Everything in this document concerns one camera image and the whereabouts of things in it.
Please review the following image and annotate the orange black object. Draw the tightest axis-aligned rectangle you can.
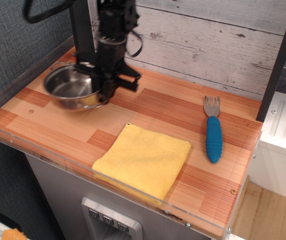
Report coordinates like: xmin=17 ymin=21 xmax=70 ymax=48
xmin=1 ymin=228 xmax=28 ymax=240

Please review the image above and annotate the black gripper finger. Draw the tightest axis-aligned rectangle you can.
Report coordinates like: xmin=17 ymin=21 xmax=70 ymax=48
xmin=101 ymin=79 xmax=119 ymax=99
xmin=90 ymin=73 xmax=102 ymax=93

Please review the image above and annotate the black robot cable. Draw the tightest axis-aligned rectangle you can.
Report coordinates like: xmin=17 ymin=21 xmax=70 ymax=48
xmin=23 ymin=0 xmax=144 ymax=58

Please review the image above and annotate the dark left upright post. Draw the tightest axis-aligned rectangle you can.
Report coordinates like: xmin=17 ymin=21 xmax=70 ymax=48
xmin=69 ymin=0 xmax=96 ymax=65

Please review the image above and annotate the grey cabinet with dispenser panel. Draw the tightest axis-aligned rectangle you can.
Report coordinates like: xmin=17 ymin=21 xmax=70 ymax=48
xmin=26 ymin=155 xmax=208 ymax=240

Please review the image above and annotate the blue handled metal fork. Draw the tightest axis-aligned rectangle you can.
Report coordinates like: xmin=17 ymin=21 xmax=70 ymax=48
xmin=203 ymin=95 xmax=223 ymax=164

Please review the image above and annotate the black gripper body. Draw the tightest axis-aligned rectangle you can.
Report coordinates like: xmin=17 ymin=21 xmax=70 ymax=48
xmin=77 ymin=40 xmax=141 ymax=92

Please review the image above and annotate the stainless steel pot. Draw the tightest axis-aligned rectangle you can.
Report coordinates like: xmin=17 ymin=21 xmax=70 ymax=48
xmin=43 ymin=62 xmax=108 ymax=112

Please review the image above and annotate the dark upright post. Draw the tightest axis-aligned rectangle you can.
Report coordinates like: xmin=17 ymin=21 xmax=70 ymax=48
xmin=69 ymin=0 xmax=96 ymax=65
xmin=256 ymin=30 xmax=286 ymax=123

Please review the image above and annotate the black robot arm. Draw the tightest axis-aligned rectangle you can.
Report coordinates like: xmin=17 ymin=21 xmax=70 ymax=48
xmin=75 ymin=0 xmax=141 ymax=101

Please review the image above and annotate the yellow folded cloth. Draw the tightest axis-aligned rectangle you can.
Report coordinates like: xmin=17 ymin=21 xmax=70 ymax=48
xmin=92 ymin=123 xmax=191 ymax=206

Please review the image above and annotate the clear acrylic table guard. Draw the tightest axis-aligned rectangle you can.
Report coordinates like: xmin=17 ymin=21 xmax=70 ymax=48
xmin=0 ymin=121 xmax=263 ymax=240

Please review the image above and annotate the dark right upright post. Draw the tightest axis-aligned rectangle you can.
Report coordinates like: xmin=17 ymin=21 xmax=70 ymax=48
xmin=256 ymin=30 xmax=286 ymax=123

